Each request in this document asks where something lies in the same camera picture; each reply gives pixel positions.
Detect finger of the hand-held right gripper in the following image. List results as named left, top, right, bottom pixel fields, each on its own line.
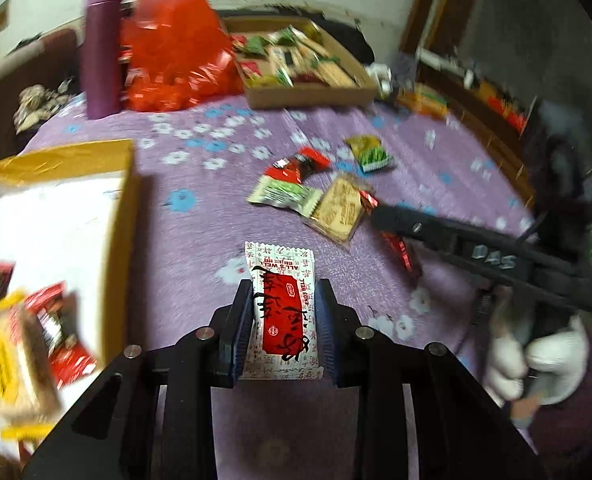
left=371, top=203, right=477, bottom=249
left=383, top=232, right=473, bottom=269

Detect purple floral tablecloth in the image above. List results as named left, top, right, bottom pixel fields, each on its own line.
left=13, top=87, right=539, bottom=480

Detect green yellow snack packet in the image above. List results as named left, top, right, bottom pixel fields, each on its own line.
left=345, top=135, right=397, bottom=173

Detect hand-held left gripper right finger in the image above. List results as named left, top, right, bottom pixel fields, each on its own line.
left=321, top=280, right=547, bottom=480

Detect beige cracker packet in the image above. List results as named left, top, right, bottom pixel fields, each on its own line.
left=310, top=172, right=373, bottom=250

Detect white red candy packet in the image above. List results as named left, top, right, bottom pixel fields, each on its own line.
left=238, top=240, right=327, bottom=381

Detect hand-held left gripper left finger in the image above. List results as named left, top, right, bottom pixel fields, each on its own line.
left=23, top=280, right=254, bottom=480

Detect patterned cloth bundle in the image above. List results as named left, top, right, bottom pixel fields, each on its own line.
left=15, top=77, right=84, bottom=133

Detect yellow cardboard box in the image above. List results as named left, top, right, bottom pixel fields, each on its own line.
left=0, top=139, right=142, bottom=461

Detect pile of assorted snack packets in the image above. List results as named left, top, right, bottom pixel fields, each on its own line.
left=228, top=25, right=357, bottom=88

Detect white power strip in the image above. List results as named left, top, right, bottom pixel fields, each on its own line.
left=418, top=49, right=477, bottom=86

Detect clear cracker packet yellow label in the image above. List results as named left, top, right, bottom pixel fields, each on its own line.
left=0, top=290, right=62, bottom=443

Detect shiny red snack packet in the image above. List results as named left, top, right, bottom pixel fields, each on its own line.
left=360, top=191, right=423, bottom=281

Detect wooden cabinet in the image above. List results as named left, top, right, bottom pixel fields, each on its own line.
left=416, top=47, right=542, bottom=201

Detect green white snack packet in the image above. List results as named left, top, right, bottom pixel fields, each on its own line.
left=247, top=175, right=325, bottom=218

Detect person's right hand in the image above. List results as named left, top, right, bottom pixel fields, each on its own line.
left=483, top=300, right=592, bottom=408

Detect purple thermos bottle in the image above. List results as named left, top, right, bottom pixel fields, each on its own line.
left=80, top=0, right=127, bottom=120

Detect red black snack packet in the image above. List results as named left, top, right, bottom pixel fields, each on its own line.
left=23, top=282, right=98, bottom=403
left=267, top=147, right=333, bottom=184

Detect brown cardboard tray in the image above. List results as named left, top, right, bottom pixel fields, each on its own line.
left=221, top=16, right=381, bottom=110

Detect orange snack packets by stand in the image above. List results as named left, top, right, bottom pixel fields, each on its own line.
left=396, top=82, right=449, bottom=120

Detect red plastic bag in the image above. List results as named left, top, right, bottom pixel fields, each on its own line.
left=118, top=0, right=244, bottom=113

